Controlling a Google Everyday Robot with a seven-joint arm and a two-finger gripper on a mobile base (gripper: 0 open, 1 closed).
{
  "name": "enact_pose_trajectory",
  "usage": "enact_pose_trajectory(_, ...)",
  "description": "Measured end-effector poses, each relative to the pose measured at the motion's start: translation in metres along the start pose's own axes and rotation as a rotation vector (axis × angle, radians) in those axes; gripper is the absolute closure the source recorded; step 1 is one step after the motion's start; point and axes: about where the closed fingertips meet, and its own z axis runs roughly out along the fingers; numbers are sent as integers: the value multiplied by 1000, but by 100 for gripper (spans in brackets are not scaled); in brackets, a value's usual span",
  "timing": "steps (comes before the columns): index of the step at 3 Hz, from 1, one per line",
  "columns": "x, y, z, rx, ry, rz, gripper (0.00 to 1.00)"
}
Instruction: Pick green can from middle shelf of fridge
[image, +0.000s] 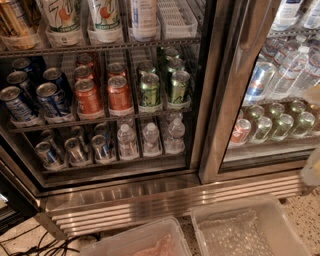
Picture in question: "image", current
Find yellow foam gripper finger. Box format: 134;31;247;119
300;85;320;186

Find green can behind glass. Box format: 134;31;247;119
251;116;273;143

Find orange can behind glass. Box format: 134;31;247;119
230;119;251;144

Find silver blue can behind glass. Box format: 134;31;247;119
245;61;276;102

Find empty white shelf tray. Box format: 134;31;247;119
157;0;198;39

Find front right orange can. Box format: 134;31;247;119
107;76;132;110

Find bottom right slim can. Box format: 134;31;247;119
91;134;112;160

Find slim can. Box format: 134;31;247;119
35;141;62;167
64;137;88;163
91;134;112;160

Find middle right orange can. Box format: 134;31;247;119
107;62;126;78

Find steel fridge base grille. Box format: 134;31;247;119
35;170;312;240

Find front left orange can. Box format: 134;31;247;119
75;79;102;114

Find bottom middle slim can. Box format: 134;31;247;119
64;137;88;163

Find middle left orange can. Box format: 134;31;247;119
74;65;94;81

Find back orange can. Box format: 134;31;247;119
76;53;95;68

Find bottom left slim can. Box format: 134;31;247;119
35;141;62;167

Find front right blue can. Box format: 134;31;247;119
36;82;71;118

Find middle right blue can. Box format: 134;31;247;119
43;67;73;104

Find front left blue can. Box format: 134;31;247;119
0;86;36;122

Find middle left blue can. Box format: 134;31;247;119
7;71;36;97

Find back blue can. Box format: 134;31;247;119
12;57;39;79

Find gold can top shelf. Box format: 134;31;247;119
0;0;36;37

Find right clear plastic bin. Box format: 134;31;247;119
191;195;312;256

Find clear plastic bin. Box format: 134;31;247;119
191;195;312;256
79;217;192;256

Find right water bottle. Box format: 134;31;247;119
165;118;185;154

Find water bottle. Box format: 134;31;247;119
165;118;185;154
143;122;161;157
117;124;139;160

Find left clear plastic bin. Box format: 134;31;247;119
79;217;192;256

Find middle water bottle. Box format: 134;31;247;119
143;122;161;157

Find left water bottle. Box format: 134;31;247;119
117;124;139;160

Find white labelled bottle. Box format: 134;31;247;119
130;0;157;30

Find right 7up bottle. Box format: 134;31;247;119
87;0;120;31

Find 7up bottle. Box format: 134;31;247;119
87;0;120;31
42;0;80;33

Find left 7up bottle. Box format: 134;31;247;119
42;0;80;33

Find steel fridge door frame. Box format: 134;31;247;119
196;0;318;186

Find black floor cables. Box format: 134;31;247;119
0;223;101;256

